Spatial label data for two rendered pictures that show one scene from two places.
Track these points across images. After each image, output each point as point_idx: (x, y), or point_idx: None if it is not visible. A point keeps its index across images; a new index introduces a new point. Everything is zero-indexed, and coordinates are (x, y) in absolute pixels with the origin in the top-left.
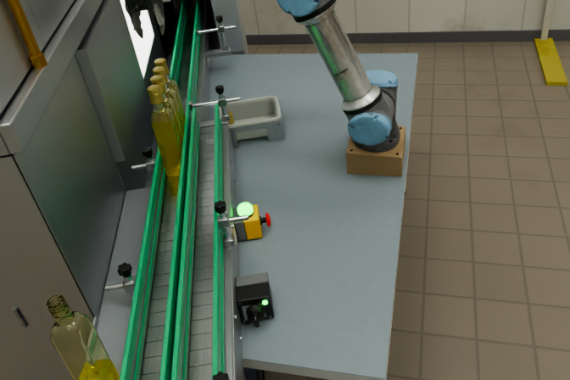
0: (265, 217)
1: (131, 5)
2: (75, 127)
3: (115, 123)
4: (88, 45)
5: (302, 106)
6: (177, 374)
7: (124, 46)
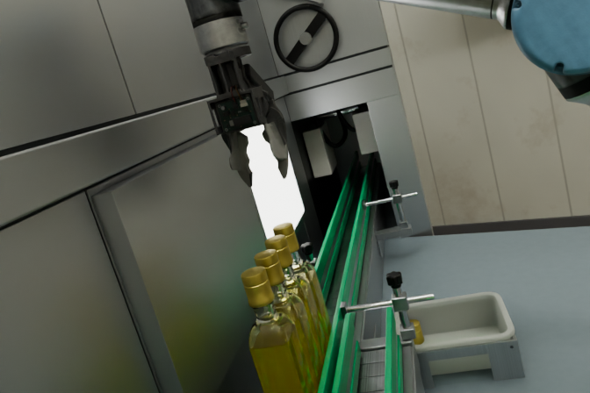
0: None
1: (223, 121)
2: (30, 365)
3: (178, 346)
4: (123, 186)
5: (545, 310)
6: None
7: (235, 210)
